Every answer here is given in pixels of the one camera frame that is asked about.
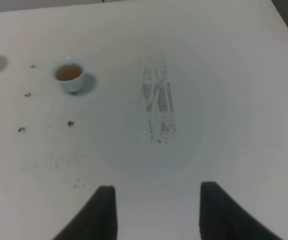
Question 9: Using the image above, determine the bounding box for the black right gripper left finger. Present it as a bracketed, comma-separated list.
[54, 185, 118, 240]

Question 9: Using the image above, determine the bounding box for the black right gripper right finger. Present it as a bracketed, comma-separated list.
[199, 181, 280, 240]

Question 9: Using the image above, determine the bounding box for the right pale blue teacup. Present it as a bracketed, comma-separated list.
[51, 57, 85, 94]

